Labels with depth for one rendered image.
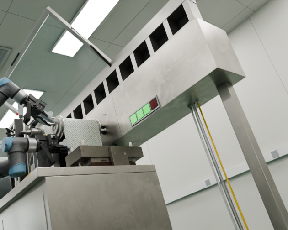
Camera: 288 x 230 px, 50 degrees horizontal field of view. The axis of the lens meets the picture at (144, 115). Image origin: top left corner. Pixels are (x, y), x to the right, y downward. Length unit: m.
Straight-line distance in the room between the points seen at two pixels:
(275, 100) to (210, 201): 1.57
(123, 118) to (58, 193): 0.71
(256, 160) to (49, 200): 0.90
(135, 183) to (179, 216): 3.19
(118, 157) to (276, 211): 0.77
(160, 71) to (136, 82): 0.19
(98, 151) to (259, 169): 0.77
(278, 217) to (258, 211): 2.53
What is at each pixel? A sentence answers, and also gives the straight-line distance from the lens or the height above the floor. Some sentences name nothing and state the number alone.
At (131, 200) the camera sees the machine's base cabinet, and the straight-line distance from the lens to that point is 1.51.
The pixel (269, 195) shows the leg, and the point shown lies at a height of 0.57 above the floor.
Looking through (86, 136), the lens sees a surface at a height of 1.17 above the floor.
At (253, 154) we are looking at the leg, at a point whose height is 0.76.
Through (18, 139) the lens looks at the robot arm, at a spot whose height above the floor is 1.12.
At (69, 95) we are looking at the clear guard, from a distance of 2.43.
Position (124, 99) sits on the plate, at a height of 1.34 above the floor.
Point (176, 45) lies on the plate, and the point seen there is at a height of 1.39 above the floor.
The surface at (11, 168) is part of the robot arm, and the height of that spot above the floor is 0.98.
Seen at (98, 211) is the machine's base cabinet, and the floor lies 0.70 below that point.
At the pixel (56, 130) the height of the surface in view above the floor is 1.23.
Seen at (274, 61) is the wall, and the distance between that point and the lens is 3.95.
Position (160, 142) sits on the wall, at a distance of 4.89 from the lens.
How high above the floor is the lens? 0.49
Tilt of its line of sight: 23 degrees up
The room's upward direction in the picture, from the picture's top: 16 degrees counter-clockwise
